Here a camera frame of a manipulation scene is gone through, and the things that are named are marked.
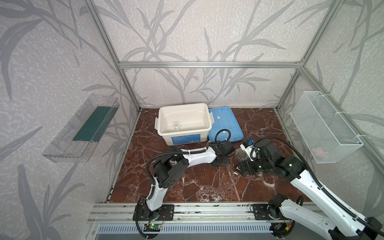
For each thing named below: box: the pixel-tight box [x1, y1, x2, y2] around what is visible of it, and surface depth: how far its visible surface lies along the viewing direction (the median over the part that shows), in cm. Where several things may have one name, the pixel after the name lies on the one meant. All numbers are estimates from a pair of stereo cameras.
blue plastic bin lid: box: [208, 106, 244, 143], surface depth 111 cm
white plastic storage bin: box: [154, 103, 215, 146], surface depth 101 cm
